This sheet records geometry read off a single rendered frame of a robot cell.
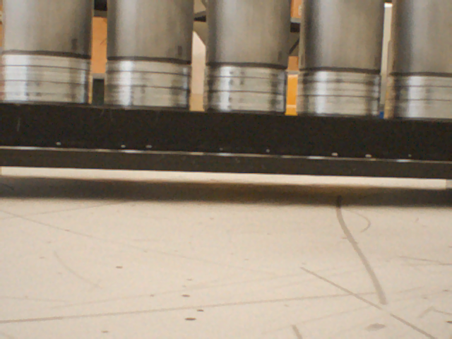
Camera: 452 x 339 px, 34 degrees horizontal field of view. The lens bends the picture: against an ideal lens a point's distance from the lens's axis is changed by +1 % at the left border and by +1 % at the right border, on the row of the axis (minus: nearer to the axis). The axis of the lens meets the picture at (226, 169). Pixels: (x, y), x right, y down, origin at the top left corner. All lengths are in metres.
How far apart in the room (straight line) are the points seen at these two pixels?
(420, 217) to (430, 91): 0.07
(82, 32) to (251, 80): 0.05
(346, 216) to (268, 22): 0.07
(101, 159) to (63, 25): 0.05
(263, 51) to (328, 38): 0.02
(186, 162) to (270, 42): 0.06
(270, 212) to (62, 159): 0.04
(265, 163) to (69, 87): 0.06
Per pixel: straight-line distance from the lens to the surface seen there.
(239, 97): 0.20
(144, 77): 0.20
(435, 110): 0.22
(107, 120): 0.20
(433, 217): 0.16
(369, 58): 0.22
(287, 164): 0.16
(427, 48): 0.22
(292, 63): 4.93
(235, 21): 0.21
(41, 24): 0.20
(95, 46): 4.36
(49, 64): 0.20
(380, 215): 0.16
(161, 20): 0.20
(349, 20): 0.21
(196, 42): 0.37
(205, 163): 0.16
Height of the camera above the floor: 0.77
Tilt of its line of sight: 4 degrees down
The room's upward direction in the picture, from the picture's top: 2 degrees clockwise
